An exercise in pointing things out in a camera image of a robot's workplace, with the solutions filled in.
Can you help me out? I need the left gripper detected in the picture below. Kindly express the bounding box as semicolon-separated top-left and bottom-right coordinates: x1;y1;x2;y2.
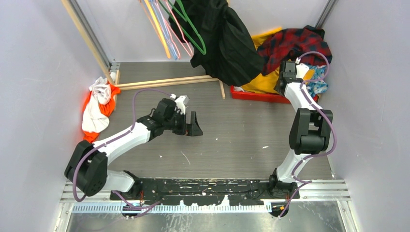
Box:
163;110;202;136

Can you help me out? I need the blue patterned garment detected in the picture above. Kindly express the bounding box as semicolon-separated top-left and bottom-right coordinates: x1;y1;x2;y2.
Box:
303;64;328;98

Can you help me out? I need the black pleated skirt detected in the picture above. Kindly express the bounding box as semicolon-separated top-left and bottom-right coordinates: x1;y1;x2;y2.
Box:
182;0;264;86

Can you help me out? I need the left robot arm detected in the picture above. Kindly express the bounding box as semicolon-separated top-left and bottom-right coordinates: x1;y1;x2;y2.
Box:
64;95;203;202

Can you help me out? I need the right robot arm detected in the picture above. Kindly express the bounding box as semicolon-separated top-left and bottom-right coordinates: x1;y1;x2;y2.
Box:
268;61;333;199

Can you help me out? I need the green hanger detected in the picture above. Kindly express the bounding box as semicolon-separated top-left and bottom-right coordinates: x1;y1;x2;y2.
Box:
158;0;208;55

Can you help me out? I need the pink hanger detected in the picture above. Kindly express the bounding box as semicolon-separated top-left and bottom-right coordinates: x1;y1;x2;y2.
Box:
155;0;195;60

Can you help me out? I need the blue hanger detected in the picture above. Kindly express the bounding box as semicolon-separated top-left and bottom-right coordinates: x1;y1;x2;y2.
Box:
149;0;178;60

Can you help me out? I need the orange hanger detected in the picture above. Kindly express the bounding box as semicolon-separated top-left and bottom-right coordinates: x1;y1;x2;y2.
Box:
139;0;171;58

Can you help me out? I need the yellow garment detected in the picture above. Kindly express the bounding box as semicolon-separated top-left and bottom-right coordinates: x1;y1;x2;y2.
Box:
240;27;316;95

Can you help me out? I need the red plastic bin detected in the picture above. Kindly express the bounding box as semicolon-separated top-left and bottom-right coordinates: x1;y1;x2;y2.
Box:
231;83;321;108

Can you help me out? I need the red plaid shirt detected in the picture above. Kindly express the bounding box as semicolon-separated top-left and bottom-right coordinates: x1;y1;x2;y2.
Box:
257;25;333;75

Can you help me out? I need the wooden clothes rack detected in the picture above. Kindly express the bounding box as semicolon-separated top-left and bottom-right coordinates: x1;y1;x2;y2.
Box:
61;0;226;99

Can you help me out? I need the white and orange clothes pile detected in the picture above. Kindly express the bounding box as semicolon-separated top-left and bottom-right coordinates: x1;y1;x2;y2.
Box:
81;77;120;143

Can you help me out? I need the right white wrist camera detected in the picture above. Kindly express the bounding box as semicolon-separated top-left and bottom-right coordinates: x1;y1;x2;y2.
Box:
295;58;310;80

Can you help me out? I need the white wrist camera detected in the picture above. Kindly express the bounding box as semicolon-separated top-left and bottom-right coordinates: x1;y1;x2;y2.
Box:
170;94;190;115
295;58;310;80

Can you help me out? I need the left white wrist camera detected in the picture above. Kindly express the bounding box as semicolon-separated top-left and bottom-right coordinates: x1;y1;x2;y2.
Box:
170;94;190;115

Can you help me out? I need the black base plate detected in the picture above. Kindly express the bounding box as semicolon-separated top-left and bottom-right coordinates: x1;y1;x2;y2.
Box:
122;178;300;206

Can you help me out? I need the aluminium frame post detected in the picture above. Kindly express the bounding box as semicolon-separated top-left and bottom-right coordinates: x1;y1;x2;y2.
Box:
68;0;111;70

